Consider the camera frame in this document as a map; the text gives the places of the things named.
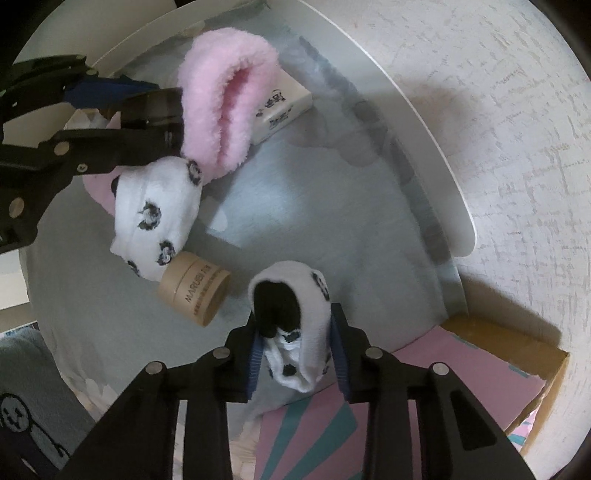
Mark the blue floral cloth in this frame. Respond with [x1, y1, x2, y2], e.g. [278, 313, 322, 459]
[21, 4, 467, 418]

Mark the white tray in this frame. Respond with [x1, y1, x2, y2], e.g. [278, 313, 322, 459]
[16, 0, 477, 257]

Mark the white small carton box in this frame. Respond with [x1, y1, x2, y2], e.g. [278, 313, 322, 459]
[252, 70, 314, 145]

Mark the white panda sock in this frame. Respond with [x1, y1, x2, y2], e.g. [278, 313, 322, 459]
[110, 156, 204, 282]
[249, 261, 332, 393]

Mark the black cosmetic tube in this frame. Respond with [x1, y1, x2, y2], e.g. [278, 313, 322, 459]
[118, 88, 184, 156]

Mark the pink fuzzy sock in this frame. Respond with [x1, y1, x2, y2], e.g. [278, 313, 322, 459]
[177, 28, 280, 183]
[82, 166, 125, 216]

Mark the beige round cosmetic jar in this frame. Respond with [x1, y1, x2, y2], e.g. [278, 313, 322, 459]
[157, 252, 230, 327]

